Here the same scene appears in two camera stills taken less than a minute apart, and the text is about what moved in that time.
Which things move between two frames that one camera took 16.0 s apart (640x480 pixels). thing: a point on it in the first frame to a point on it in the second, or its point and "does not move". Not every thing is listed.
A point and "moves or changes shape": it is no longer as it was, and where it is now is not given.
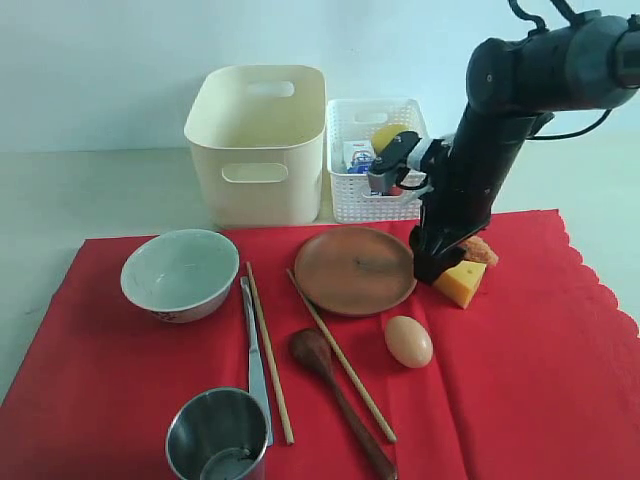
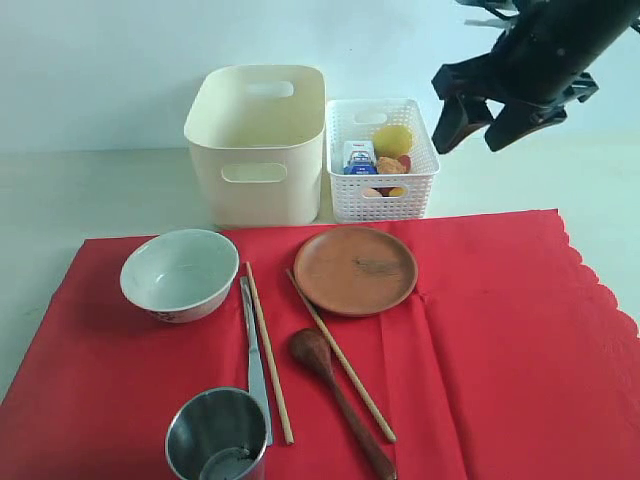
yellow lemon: [385, 134] does not move
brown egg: [408, 342] to [372, 193]
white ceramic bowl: [181, 276] does not move
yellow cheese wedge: [460, 282] to [397, 191]
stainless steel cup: [217, 434] does not move
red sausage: [394, 191] moves or changes shape
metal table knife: [257, 374] does not move
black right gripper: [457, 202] to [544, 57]
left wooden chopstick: [270, 352] does not move
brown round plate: [356, 271] does not move
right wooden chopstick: [380, 421] does not move
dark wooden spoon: [313, 349] does not move
